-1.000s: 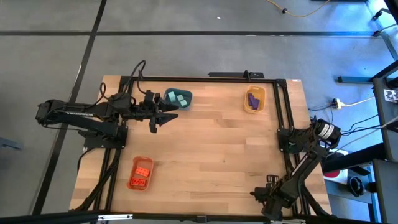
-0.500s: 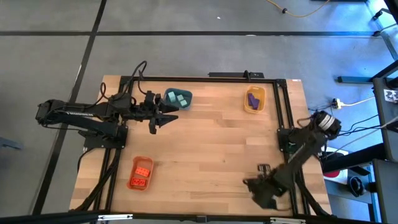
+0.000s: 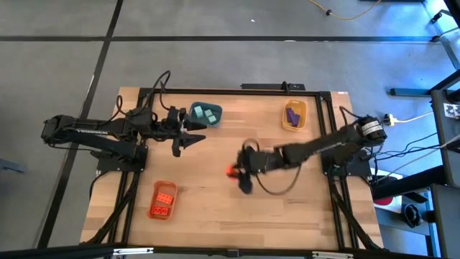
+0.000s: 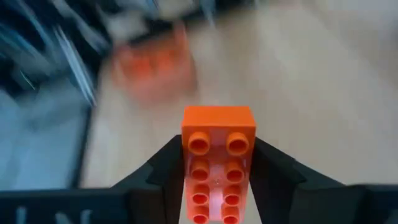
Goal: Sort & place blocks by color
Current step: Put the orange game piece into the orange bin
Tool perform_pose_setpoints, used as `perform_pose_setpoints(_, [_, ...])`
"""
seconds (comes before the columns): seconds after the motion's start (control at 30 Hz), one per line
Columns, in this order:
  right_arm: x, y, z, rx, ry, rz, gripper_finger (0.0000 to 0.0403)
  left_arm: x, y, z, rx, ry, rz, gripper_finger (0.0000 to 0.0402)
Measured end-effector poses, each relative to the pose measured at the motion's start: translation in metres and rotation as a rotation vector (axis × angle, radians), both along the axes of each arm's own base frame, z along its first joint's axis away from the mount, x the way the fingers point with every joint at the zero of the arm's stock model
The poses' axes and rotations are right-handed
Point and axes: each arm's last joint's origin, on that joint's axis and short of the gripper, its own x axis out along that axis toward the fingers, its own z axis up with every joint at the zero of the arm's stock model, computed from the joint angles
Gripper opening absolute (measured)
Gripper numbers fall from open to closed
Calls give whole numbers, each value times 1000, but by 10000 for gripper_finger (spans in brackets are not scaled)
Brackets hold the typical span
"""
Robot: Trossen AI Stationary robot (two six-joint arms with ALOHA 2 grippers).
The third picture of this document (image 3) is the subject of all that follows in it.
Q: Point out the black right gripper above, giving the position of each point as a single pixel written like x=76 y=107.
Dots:
x=257 y=160

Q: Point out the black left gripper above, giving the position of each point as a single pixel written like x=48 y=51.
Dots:
x=176 y=129

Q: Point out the orange toy brick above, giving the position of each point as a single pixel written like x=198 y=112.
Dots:
x=164 y=198
x=160 y=210
x=229 y=172

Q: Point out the mint green cube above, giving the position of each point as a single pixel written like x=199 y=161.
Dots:
x=212 y=119
x=208 y=113
x=198 y=111

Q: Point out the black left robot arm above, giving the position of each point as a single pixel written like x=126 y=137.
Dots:
x=90 y=131

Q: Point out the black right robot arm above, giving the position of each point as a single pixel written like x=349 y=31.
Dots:
x=323 y=145

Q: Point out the blue plastic bin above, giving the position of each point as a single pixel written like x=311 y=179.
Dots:
x=203 y=122

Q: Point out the orange plastic bin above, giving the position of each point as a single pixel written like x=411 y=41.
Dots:
x=167 y=185

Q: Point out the yellow plastic bin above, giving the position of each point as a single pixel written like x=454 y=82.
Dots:
x=303 y=118

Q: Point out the black power strip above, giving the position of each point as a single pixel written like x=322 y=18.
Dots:
x=266 y=86

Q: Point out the red round object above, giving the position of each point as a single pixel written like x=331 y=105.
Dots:
x=383 y=200

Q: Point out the white power plug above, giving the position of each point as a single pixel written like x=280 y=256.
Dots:
x=388 y=119

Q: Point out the black metal beam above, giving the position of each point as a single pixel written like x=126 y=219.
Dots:
x=406 y=183

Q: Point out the black headset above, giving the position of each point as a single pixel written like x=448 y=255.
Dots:
x=412 y=215

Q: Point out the grey side table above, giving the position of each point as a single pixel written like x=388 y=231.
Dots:
x=445 y=144

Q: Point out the black white fiducial tag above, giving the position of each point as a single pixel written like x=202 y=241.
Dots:
x=452 y=110

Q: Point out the silver frame bracket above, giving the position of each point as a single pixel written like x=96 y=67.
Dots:
x=133 y=251
x=332 y=254

